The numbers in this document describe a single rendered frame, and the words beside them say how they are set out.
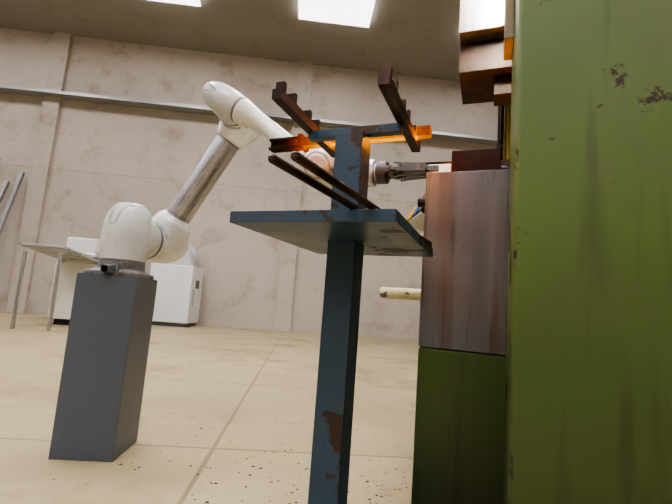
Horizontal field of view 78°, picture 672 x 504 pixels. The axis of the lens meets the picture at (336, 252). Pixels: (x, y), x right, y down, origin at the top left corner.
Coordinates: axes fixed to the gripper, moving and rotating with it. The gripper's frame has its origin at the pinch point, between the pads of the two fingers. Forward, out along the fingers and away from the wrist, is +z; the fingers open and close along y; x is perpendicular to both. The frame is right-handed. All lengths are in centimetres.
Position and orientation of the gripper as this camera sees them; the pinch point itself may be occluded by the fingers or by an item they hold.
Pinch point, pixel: (440, 170)
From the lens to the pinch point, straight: 134.9
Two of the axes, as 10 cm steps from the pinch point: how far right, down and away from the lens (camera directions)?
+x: 0.7, -9.9, 1.3
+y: -3.4, -1.5, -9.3
